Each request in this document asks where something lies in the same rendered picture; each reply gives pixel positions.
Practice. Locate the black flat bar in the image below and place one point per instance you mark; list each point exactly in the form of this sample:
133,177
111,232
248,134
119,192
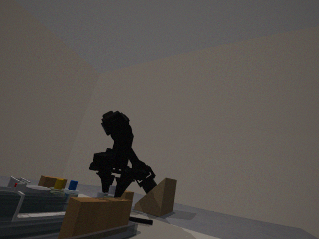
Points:
140,220

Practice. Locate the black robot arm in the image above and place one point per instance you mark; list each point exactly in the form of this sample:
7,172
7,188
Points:
117,125

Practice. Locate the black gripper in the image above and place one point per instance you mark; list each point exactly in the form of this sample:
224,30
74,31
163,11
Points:
127,174

